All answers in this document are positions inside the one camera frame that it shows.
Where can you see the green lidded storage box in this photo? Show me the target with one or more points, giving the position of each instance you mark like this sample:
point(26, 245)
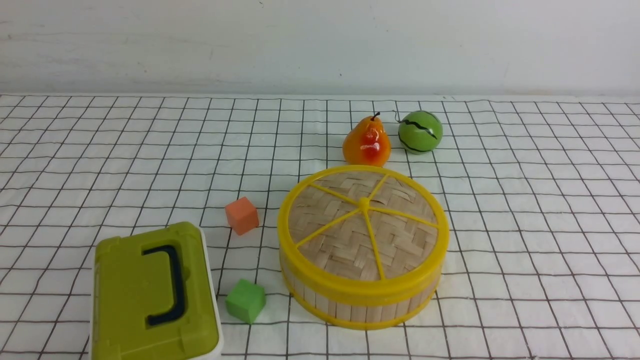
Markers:
point(153, 297)

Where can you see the green foam cube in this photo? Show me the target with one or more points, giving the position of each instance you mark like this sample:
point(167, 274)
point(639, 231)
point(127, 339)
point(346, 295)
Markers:
point(246, 301)

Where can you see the yellow woven bamboo steamer lid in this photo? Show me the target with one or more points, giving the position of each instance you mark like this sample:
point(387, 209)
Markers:
point(362, 230)

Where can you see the orange toy pear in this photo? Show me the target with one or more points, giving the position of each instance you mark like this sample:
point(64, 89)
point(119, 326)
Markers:
point(368, 143)

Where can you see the yellow bamboo steamer basket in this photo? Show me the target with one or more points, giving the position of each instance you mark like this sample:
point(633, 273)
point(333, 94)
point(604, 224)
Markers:
point(361, 305)

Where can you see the orange foam cube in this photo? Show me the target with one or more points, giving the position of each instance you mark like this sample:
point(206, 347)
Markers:
point(242, 216)

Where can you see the green toy watermelon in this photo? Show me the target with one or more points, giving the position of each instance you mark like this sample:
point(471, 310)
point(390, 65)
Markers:
point(420, 132)

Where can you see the white black grid tablecloth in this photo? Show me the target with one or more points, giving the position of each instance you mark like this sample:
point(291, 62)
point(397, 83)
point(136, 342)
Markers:
point(542, 196)

